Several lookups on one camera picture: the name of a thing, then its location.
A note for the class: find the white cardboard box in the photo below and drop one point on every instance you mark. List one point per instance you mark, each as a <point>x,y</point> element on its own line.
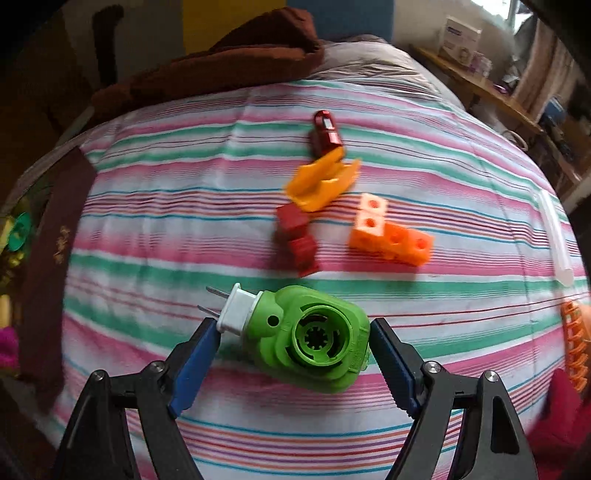
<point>461,39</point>

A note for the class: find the white plastic tube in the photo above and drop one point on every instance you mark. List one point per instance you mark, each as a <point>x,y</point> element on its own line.
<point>558,240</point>

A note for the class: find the grey yellow blue headboard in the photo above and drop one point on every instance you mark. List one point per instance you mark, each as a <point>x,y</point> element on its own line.
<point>351,18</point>

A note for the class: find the small clear jar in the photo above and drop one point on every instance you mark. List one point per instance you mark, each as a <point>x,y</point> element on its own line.
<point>480,62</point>

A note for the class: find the red cloth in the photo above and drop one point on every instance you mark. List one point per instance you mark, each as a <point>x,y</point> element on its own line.
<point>558,415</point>

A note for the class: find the blue container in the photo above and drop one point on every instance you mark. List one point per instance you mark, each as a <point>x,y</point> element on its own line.
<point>554,113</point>

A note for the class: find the magenta spool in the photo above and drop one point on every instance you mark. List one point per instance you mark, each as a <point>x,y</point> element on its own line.
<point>8,346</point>

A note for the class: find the yellow plastic clip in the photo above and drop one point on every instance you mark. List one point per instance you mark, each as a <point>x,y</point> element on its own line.
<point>314,184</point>

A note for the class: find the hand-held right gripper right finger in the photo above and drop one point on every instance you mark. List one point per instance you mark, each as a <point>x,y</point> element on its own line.
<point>392,364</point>

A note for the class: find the window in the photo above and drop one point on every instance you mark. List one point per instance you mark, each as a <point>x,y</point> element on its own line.
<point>515,11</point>

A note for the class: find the red linked cubes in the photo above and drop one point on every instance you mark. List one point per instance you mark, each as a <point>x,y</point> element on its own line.
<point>295,230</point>

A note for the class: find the red toy car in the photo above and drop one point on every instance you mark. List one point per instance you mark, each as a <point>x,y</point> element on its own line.
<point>325,136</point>

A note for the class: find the orange linked cubes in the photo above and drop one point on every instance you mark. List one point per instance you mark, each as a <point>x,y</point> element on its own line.
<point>392,237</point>

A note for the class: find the brown blanket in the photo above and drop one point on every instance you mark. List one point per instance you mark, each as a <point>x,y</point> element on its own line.
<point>231,60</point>

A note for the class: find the wooden shelf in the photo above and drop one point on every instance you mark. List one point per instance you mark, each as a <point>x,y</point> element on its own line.
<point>489,87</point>

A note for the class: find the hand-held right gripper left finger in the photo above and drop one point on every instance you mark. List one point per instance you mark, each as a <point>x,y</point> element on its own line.
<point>194,369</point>

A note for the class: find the striped bedspread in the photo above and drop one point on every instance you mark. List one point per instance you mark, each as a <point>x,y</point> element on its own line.
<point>184,207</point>

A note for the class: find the beige window curtain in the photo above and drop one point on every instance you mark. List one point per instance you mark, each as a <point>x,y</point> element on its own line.
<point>540,69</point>

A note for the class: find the pale grey bed sheet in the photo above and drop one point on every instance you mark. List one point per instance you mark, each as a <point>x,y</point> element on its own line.
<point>378,64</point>

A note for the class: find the orange toothed toy piece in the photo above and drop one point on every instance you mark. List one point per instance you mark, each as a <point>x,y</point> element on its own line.
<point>577,341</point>

